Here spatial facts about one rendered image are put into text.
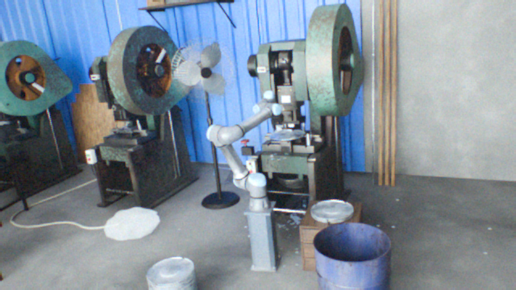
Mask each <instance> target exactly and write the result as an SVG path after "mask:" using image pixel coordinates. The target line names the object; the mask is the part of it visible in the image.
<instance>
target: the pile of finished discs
mask: <svg viewBox="0 0 516 290"><path fill-rule="evenodd" d="M353 215H354V207H353V206H351V205H350V204H348V203H345V202H343V201H322V202H319V203H318V204H317V205H313V206H312V207H311V216H312V218H313V219H315V220H317V221H319V222H327V223H328V222H330V223H336V222H344V221H346V220H348V219H350V218H351V217H353Z"/></svg>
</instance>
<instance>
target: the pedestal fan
mask: <svg viewBox="0 0 516 290"><path fill-rule="evenodd" d="M200 44H201V47H202V45H203V49H202V52H201V55H200V53H198V54H199V55H198V56H200V57H199V58H200V60H199V59H198V60H199V61H198V60H197V61H198V62H197V61H196V60H195V61H196V62H197V63H196V62H193V60H194V59H196V58H198V56H197V57H196V58H195V57H194V55H193V54H191V53H190V54H191V55H193V57H194V58H193V57H191V56H190V57H191V58H193V60H191V61H189V60H190V59H191V58H189V57H188V56H187V57H188V58H189V60H188V61H185V62H184V61H183V62H182V63H180V66H178V68H177V69H175V70H176V71H173V75H174V78H172V79H178V80H179V81H180V86H181V87H182V85H181V82H182V84H184V85H188V86H189V87H190V86H193V87H195V86H196V88H197V89H198V88H200V87H199V86H197V85H196V84H197V83H198V82H200V81H202V82H200V84H202V87H201V88H203V89H202V90H204V97H205V103H206V113H207V119H206V122H207V124H209V128H210V126H212V125H213V118H212V117H211V112H210V103H211V102H210V101H209V98H210V96H209V94H207V93H210V94H214V93H215V94H214V95H216V94H218V95H219V96H221V95H223V94H224V93H225V90H226V89H225V87H226V86H227V85H226V80H225V77H223V76H221V75H220V74H221V66H222V64H221V62H220V60H221V55H222V53H221V51H222V50H225V49H221V47H222V46H221V47H220V48H219V45H220V44H219V43H218V40H217V43H216V42H215V41H214V42H213V43H205V40H204V43H200ZM204 44H210V45H207V46H205V47H204ZM225 45H226V44H225ZM226 47H227V45H226ZM226 47H225V48H226ZM228 49H230V48H228ZM200 50H201V48H200ZM200 50H199V52H200ZM220 50H221V51H220ZM226 51H227V50H226ZM223 53H225V54H226V52H223ZM230 53H231V54H232V52H231V50H230ZM230 53H229V54H230ZM227 54H228V53H227ZM227 54H226V55H227ZM229 54H228V55H229ZM228 55H227V57H228ZM232 55H233V54H232ZM232 55H231V56H232ZM227 59H228V60H229V61H230V64H231V60H230V58H229V57H228V58H227ZM218 63H219V64H221V65H219V66H220V69H219V70H220V74H219V73H216V72H219V71H217V70H216V68H215V70H216V71H215V72H214V66H215V65H216V64H218ZM232 65H233V64H232ZM215 67H216V66H215ZM212 68H213V72H212V70H211V69H212ZM217 68H218V66H217ZM222 69H223V66H222ZM231 71H232V72H234V71H235V70H232V66H231ZM223 73H226V72H224V71H223ZM230 73H231V72H230ZM231 76H232V73H231ZM232 77H233V76H232ZM235 77H236V76H235ZM227 84H228V82H227ZM180 86H179V88H180ZM183 87H184V86H183ZM183 87H182V88H183ZM182 88H181V89H182ZM201 88H200V90H201ZM227 88H228V86H227ZM181 89H180V90H181ZM183 89H184V88H183ZM197 89H196V90H197ZM223 89H225V90H223ZM180 90H178V91H179V92H180ZM183 91H184V92H185V91H186V90H185V89H184V90H183ZM183 91H182V92H183ZM223 96H225V95H223ZM216 97H217V95H216ZM210 142H211V149H212V155H213V161H214V173H215V179H216V185H217V192H215V193H211V194H209V196H206V197H205V198H204V199H203V200H202V203H201V204H202V206H203V207H204V208H207V209H225V208H229V207H231V206H233V205H236V204H237V203H238V202H239V196H238V195H236V193H234V192H231V191H221V184H220V178H219V172H218V160H217V153H216V147H215V145H214V142H213V141H210Z"/></svg>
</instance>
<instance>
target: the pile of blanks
mask: <svg viewBox="0 0 516 290"><path fill-rule="evenodd" d="M147 281H148V278H147ZM148 286H149V290H198V286H197V281H196V275H195V269H194V270H193V272H191V273H190V274H189V276H188V277H187V278H186V279H184V280H182V281H181V282H178V283H175V284H169V285H157V284H152V283H151V282H149V281H148Z"/></svg>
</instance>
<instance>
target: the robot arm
mask: <svg viewBox="0 0 516 290"><path fill-rule="evenodd" d="M252 110H253V112H254V114H253V115H252V116H251V117H250V118H248V119H247V120H245V121H243V122H241V123H240V124H235V125H234V126H222V125H219V124H214V125H212V126H210V128H209V129H207V133H206V137H207V138H208V139H209V140H210V141H213V142H214V145H215V146H216V148H218V149H220V151H221V152H222V154H223V156H225V158H226V160H227V162H228V164H229V165H230V167H231V170H232V171H233V173H234V174H233V177H234V180H233V181H234V184H235V185H236V186H237V187H239V188H242V189H246V190H248V191H250V196H251V199H250V203H249V209H250V210H251V211H252V212H264V211H267V209H269V208H270V207H271V203H270V201H269V199H268V195H267V186H266V179H265V175H264V174H262V173H252V174H251V173H250V172H249V170H248V169H247V168H245V167H244V165H243V162H242V160H241V159H239V157H238V155H237V153H236V151H235V149H234V148H233V145H232V143H233V142H235V141H237V140H239V139H242V138H243V137H244V136H245V134H247V133H248V132H249V131H251V129H253V128H254V127H256V126H259V125H260V124H261V123H262V122H264V121H266V120H268V119H269V118H270V122H271V125H273V129H274V130H275V131H276V132H277V133H278V132H279V131H280V130H282V129H281V127H283V125H282V122H283V121H284V117H282V116H283V114H281V111H282V108H281V105H279V104H277V101H276V96H275V93H274V92H273V91H266V92H265V93H264V98H263V100H262V101H260V102H259V103H258V104H256V105H255V106H253V108H252Z"/></svg>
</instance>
